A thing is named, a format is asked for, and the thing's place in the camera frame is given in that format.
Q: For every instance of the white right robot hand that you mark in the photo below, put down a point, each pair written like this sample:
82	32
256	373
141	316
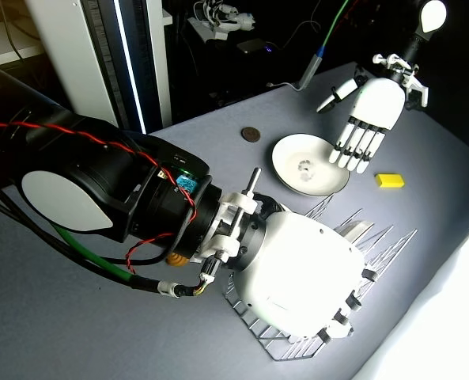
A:
301	273

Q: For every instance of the spare white robot hand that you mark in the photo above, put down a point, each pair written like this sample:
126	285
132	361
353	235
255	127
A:
234	20

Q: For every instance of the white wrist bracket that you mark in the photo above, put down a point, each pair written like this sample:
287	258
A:
238	200
392	59

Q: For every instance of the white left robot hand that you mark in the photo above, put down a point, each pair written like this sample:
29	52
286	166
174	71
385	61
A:
376	103

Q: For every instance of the white cabinet with light strip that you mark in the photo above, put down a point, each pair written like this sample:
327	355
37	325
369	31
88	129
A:
80	59

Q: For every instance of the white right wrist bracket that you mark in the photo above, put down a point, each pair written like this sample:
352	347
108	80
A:
238	200

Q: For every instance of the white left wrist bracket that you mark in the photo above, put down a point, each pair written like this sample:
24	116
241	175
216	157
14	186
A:
392	59

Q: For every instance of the orange swirl cookie toy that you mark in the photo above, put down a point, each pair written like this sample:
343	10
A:
176	261

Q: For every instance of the white side desk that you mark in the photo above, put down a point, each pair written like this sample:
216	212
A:
4	53

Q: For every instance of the grey flat box device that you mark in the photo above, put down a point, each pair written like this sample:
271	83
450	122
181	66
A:
254	45

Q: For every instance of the brown round coaster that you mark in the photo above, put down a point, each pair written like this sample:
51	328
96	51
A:
250	134

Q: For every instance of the grey bar adapter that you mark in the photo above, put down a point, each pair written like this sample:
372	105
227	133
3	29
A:
309	73

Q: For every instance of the yellow rectangular block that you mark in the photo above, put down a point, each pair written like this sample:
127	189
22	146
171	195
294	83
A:
390	181

